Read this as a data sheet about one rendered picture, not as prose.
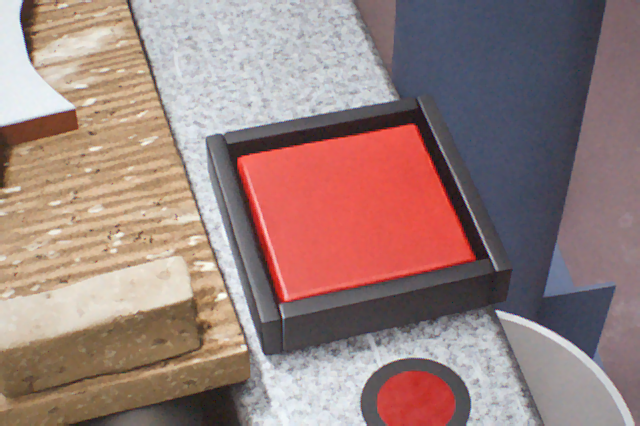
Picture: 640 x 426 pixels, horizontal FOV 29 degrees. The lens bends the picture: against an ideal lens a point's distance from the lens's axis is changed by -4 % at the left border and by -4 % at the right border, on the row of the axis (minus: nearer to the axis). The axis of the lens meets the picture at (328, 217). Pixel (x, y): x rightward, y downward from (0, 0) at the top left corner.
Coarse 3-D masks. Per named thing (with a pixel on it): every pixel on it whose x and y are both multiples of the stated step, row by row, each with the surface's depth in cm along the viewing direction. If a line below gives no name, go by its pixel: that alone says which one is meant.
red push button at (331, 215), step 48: (336, 144) 41; (384, 144) 41; (288, 192) 40; (336, 192) 40; (384, 192) 40; (432, 192) 40; (288, 240) 39; (336, 240) 39; (384, 240) 39; (432, 240) 39; (288, 288) 37; (336, 288) 38
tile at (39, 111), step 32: (0, 0) 43; (32, 0) 45; (0, 32) 42; (0, 64) 41; (0, 96) 40; (32, 96) 40; (0, 128) 39; (32, 128) 40; (64, 128) 40; (0, 160) 39
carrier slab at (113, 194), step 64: (64, 0) 45; (64, 64) 43; (128, 64) 43; (128, 128) 41; (0, 192) 39; (64, 192) 39; (128, 192) 39; (0, 256) 37; (64, 256) 37; (128, 256) 37; (192, 256) 37; (64, 384) 34; (128, 384) 35; (192, 384) 36
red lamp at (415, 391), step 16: (384, 384) 37; (400, 384) 37; (416, 384) 37; (432, 384) 37; (384, 400) 37; (400, 400) 37; (416, 400) 37; (432, 400) 37; (448, 400) 37; (384, 416) 36; (400, 416) 36; (416, 416) 36; (432, 416) 36; (448, 416) 36
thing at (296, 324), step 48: (240, 144) 41; (288, 144) 42; (432, 144) 42; (240, 192) 40; (240, 240) 38; (480, 240) 39; (384, 288) 37; (432, 288) 37; (480, 288) 38; (288, 336) 37; (336, 336) 38
